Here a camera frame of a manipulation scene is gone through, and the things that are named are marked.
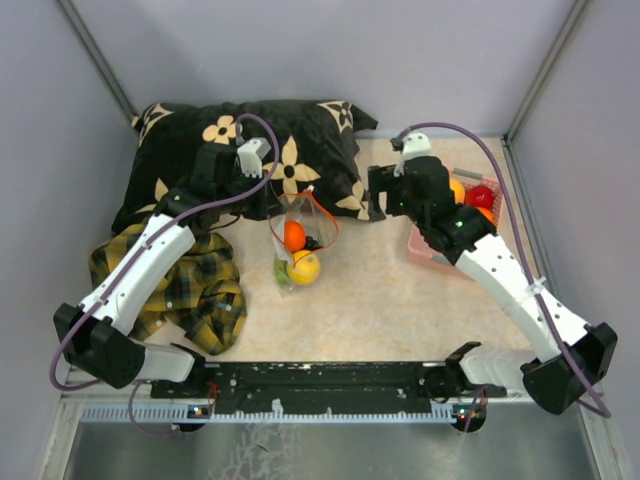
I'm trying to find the white cable duct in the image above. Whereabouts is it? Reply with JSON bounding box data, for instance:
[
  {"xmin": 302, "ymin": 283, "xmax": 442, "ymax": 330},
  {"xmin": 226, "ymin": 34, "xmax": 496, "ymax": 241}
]
[{"xmin": 80, "ymin": 401, "xmax": 458, "ymax": 425}]

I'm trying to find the yellow-orange peach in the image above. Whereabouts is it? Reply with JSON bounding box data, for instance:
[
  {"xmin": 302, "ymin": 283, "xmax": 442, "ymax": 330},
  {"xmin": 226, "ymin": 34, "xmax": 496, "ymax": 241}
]
[{"xmin": 449, "ymin": 177, "xmax": 466, "ymax": 204}]

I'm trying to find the pink plastic basket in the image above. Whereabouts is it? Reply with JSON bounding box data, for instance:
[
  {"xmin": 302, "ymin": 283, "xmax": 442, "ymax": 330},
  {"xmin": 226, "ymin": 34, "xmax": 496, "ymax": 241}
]
[{"xmin": 407, "ymin": 167, "xmax": 505, "ymax": 280}]

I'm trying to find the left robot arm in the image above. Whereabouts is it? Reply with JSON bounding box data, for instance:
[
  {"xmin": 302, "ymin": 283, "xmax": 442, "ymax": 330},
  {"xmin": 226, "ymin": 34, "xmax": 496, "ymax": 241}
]
[{"xmin": 49, "ymin": 137, "xmax": 281, "ymax": 397}]

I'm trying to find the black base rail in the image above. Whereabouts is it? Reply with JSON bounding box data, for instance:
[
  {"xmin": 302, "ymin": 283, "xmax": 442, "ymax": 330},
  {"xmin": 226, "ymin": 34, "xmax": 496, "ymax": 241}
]
[{"xmin": 151, "ymin": 362, "xmax": 479, "ymax": 415}]

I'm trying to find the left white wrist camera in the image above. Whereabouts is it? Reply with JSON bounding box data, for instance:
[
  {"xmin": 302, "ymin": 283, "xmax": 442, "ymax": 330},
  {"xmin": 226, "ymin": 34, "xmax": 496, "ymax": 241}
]
[{"xmin": 237, "ymin": 137, "xmax": 271, "ymax": 179}]

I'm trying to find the black floral pillow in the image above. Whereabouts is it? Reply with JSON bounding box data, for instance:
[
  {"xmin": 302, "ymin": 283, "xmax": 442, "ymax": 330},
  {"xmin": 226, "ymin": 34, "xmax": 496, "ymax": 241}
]
[{"xmin": 111, "ymin": 99, "xmax": 381, "ymax": 234}]

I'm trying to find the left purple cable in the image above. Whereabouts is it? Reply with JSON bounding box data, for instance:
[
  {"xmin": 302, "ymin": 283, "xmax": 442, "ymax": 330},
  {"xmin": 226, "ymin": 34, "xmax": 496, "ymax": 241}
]
[{"xmin": 47, "ymin": 112, "xmax": 281, "ymax": 439}]

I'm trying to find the yellow plaid shirt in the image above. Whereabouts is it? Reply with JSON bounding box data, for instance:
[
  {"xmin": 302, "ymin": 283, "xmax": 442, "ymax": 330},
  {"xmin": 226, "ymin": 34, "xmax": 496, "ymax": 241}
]
[{"xmin": 88, "ymin": 211, "xmax": 248, "ymax": 357}]

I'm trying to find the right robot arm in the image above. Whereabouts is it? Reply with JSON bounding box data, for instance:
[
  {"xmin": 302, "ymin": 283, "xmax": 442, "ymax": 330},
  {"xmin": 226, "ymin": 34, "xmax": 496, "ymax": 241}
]
[{"xmin": 368, "ymin": 156, "xmax": 618, "ymax": 415}]

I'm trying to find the yellow lemon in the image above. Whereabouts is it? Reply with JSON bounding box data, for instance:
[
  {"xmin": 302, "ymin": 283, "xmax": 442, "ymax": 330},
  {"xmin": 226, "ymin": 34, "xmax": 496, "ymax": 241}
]
[{"xmin": 286, "ymin": 250, "xmax": 321, "ymax": 286}]

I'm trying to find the red apple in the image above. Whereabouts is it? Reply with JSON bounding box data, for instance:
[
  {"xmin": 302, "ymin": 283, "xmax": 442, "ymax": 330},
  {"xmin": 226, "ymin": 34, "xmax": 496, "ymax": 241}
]
[{"xmin": 464, "ymin": 184, "xmax": 495, "ymax": 211}]

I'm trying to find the purple cable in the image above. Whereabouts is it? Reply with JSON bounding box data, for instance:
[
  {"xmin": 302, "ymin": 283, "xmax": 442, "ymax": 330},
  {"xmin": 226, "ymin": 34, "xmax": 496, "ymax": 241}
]
[
  {"xmin": 394, "ymin": 121, "xmax": 612, "ymax": 434},
  {"xmin": 47, "ymin": 112, "xmax": 281, "ymax": 439}
]

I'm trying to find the green leaf fruit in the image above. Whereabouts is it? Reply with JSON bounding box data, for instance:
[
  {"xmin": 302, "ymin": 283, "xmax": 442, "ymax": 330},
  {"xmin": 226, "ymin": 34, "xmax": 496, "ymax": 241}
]
[{"xmin": 273, "ymin": 257, "xmax": 290, "ymax": 287}]

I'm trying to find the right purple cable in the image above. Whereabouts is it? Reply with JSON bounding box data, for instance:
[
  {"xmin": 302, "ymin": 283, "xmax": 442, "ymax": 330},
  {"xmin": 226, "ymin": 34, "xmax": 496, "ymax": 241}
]
[{"xmin": 394, "ymin": 121, "xmax": 612, "ymax": 434}]

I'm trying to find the dark grape bunch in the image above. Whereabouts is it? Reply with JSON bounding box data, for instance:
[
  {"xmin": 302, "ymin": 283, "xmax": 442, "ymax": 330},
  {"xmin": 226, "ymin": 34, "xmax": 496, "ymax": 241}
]
[{"xmin": 304, "ymin": 236, "xmax": 323, "ymax": 251}]

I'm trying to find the clear zip top bag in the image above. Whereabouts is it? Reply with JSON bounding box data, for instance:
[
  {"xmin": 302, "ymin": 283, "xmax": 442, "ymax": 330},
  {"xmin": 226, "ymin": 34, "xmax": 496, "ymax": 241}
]
[{"xmin": 268, "ymin": 186, "xmax": 339, "ymax": 291}]

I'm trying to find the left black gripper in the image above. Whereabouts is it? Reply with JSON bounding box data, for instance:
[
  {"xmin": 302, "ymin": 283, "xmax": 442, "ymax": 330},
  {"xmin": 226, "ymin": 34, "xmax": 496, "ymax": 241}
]
[{"xmin": 216, "ymin": 167, "xmax": 286, "ymax": 221}]

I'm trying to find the orange tangerine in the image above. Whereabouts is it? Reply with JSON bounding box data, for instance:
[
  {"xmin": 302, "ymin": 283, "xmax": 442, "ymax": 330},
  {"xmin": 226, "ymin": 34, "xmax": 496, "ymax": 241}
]
[
  {"xmin": 477, "ymin": 207, "xmax": 498, "ymax": 226},
  {"xmin": 283, "ymin": 220, "xmax": 306, "ymax": 253}
]

